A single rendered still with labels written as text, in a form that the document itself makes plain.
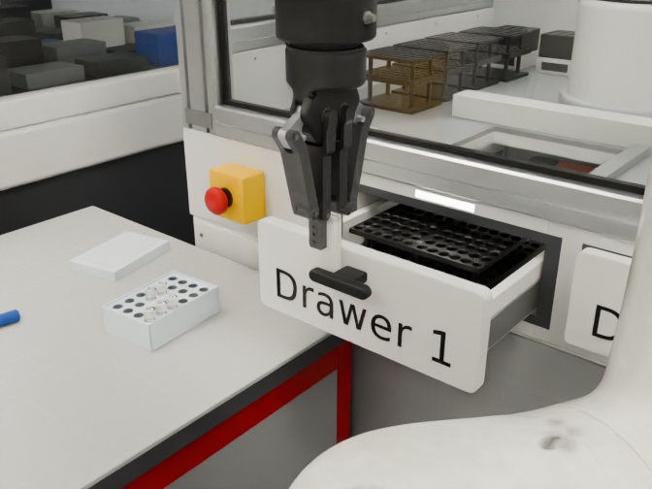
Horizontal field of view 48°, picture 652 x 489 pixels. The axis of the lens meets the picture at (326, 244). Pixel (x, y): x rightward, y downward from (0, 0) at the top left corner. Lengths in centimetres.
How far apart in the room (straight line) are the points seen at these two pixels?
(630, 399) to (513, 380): 56
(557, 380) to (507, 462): 57
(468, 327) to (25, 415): 47
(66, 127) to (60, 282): 41
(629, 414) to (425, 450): 9
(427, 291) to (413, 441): 39
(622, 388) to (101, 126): 124
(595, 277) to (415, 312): 19
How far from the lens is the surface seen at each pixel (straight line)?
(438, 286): 70
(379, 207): 97
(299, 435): 99
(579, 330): 83
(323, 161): 70
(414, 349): 75
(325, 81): 66
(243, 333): 94
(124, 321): 93
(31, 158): 142
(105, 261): 113
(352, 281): 72
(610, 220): 79
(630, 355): 37
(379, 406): 107
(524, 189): 82
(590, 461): 34
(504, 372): 92
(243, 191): 103
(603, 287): 80
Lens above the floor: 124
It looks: 24 degrees down
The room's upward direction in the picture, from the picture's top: straight up
